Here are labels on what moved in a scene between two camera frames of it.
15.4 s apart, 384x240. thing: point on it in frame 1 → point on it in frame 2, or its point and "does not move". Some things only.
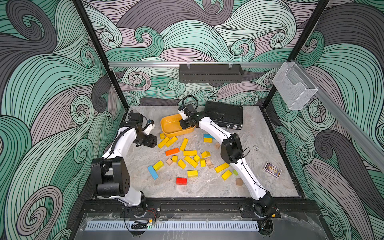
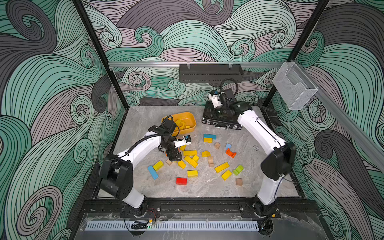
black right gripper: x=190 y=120 → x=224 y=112
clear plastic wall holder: x=294 y=87 does not move
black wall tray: x=210 y=73 does not move
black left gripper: x=149 y=142 → x=175 y=151
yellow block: x=226 y=175 does not move
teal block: x=208 y=136 does not move
